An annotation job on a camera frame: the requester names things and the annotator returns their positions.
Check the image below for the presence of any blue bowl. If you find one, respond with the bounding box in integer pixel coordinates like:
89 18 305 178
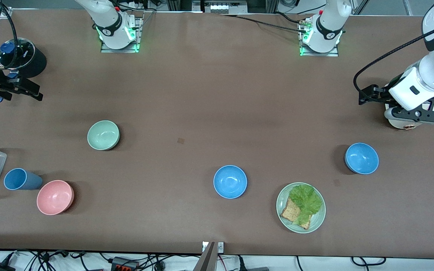
213 165 248 199
344 143 379 175

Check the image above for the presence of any light green bowl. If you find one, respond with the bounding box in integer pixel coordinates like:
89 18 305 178
87 120 120 151

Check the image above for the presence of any pink bowl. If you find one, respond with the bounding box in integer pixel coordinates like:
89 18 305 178
37 180 75 216

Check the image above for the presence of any black pot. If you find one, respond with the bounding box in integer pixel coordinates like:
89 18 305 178
0 38 47 79

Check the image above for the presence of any white toaster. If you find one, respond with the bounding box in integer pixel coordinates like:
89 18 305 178
385 94 434 131

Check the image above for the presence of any blue cup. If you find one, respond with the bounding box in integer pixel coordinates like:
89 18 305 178
4 168 43 191

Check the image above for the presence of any green lettuce leaf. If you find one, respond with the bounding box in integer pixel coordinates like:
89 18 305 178
289 184 323 225

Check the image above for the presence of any light green plate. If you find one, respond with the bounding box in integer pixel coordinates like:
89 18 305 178
276 182 326 234

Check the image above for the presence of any brown bread slice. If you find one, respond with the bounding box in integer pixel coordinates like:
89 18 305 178
280 197 312 230

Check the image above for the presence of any silver electronics box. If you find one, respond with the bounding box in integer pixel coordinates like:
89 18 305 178
204 0 248 14

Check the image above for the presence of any black red power strip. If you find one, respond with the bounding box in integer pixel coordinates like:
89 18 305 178
111 257 139 271

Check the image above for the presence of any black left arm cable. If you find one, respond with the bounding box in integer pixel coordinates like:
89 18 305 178
353 18 434 99

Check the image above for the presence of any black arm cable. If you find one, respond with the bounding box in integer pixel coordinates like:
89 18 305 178
353 18 434 99
0 0 18 70

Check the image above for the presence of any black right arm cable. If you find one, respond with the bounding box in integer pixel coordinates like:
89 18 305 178
0 0 18 70

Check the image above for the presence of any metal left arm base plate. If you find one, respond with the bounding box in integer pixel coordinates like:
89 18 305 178
299 21 339 57

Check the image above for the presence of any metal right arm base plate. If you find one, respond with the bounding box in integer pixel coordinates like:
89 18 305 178
101 17 143 53

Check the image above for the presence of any black table cable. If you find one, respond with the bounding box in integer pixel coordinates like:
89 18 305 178
220 14 308 33

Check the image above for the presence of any black floor cable loop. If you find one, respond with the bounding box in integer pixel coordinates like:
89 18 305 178
350 257 387 267

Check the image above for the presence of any white pole bracket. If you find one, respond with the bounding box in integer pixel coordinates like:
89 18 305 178
202 242 225 253

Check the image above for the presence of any grey camera pole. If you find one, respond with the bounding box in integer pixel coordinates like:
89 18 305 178
194 242 217 271

